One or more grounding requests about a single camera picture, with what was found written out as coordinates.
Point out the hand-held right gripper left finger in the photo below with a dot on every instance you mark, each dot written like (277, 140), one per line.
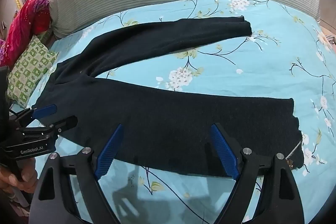
(111, 146)

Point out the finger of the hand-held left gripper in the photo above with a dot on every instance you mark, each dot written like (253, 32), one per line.
(65, 123)
(46, 109)

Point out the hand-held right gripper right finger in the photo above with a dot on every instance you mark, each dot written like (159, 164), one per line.
(223, 146)

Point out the black pants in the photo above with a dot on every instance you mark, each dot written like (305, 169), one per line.
(162, 113)

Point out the person's left hand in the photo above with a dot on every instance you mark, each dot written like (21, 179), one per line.
(27, 174)

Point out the green white patterned pillow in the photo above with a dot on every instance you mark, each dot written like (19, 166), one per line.
(30, 69)

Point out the blue floral bed sheet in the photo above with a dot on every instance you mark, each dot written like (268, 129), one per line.
(262, 69)

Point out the red patterned blanket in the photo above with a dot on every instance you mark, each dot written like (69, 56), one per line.
(26, 22)

